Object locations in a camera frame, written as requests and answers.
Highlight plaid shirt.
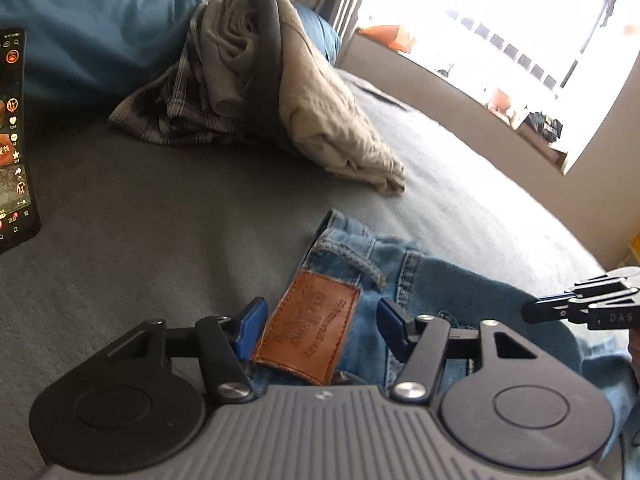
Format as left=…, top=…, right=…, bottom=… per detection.
left=108, top=35, right=261, bottom=147

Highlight orange bag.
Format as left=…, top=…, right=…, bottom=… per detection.
left=360, top=25, right=416, bottom=54

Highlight terracotta pot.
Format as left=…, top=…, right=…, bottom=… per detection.
left=487, top=87, right=514, bottom=112

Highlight metal window grille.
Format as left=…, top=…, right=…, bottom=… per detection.
left=440, top=5, right=591, bottom=92

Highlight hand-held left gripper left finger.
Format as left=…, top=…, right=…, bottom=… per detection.
left=105, top=296, right=270, bottom=406

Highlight dark navy garment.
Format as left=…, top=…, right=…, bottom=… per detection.
left=254, top=0, right=297, bottom=154

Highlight grey curtain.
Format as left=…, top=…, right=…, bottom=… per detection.
left=240, top=0, right=377, bottom=64

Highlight blue jeans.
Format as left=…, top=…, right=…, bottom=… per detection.
left=250, top=209, right=640, bottom=411

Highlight black smartphone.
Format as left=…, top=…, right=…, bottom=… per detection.
left=0, top=27, right=42, bottom=255

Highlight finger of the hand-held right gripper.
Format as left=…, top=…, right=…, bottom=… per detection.
left=521, top=267, right=640, bottom=324

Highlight folded beige pants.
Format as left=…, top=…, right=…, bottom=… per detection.
left=275, top=0, right=407, bottom=196

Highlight blue pillow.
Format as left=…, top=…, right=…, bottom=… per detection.
left=0, top=0, right=343, bottom=111

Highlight box with dark shoes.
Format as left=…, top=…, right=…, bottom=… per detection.
left=515, top=110, right=571, bottom=166

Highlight grey bed blanket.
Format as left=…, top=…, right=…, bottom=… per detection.
left=0, top=67, right=606, bottom=461

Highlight grey garment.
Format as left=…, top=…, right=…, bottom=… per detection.
left=192, top=0, right=262, bottom=121

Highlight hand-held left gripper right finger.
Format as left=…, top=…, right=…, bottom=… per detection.
left=376, top=297, right=541, bottom=404

